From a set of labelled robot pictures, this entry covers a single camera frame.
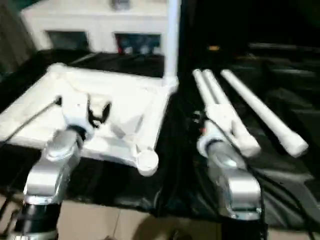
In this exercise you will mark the white plastic table top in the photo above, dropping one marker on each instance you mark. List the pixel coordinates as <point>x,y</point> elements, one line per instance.
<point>125,100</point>

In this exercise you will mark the white plastic table leg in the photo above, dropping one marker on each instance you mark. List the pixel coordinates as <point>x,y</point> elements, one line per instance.
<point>220,100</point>
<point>172,35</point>
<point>204,90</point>
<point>260,112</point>

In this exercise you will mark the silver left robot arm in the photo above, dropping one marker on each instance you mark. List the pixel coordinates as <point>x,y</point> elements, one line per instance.
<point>50,170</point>

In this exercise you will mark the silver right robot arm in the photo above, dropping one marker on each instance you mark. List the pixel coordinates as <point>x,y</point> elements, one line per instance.
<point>232,180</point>

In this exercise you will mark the black work mat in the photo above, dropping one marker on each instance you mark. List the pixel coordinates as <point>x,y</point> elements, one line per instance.
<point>170,165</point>

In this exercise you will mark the small tan box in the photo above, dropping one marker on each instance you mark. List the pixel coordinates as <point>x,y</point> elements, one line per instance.
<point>213,48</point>

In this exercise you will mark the white glass-door cabinet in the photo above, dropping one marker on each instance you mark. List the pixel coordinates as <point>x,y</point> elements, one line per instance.
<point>90,22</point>

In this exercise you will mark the small grey bundle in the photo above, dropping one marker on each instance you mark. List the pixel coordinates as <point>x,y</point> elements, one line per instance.
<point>120,4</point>

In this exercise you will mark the grey window curtain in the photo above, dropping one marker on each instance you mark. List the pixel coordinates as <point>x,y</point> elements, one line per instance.
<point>10,40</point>

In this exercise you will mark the black side table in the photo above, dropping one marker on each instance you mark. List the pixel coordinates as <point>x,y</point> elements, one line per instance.
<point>285,49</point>

